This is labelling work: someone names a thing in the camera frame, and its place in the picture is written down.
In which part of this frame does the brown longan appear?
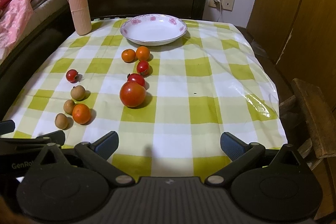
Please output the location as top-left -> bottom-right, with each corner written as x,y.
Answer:
55,113 -> 68,130
70,85 -> 86,101
63,100 -> 76,115

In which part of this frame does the small orange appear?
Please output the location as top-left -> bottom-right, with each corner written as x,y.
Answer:
135,46 -> 150,61
72,103 -> 91,124
121,49 -> 136,63

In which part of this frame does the cherry tomato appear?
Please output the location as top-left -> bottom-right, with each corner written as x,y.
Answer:
66,69 -> 79,83
136,60 -> 150,76
127,73 -> 146,88

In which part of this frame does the large red tomato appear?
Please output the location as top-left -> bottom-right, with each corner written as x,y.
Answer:
120,82 -> 146,108

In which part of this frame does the wooden stool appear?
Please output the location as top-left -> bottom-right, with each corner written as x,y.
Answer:
279,78 -> 335,169

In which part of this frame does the green white checkered tablecloth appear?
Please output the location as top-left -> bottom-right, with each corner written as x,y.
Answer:
5,19 -> 286,178

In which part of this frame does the pink patterned blanket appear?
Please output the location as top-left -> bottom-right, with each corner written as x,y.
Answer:
1,0 -> 33,50

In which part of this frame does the bed mattress with grey sheet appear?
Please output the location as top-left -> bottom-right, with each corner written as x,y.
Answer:
1,0 -> 68,62

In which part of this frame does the white floral porcelain bowl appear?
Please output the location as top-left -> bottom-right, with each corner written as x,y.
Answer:
120,14 -> 187,47

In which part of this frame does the brown wooden wardrobe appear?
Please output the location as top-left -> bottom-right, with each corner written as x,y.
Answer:
247,0 -> 335,109

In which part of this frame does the pink ribbed cylindrical case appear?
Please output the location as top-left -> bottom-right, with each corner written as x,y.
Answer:
68,0 -> 92,36

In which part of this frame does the white wall power socket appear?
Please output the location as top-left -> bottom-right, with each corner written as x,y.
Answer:
209,0 -> 235,11

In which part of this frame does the white charger cable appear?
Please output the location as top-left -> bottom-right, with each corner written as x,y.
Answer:
213,0 -> 223,22

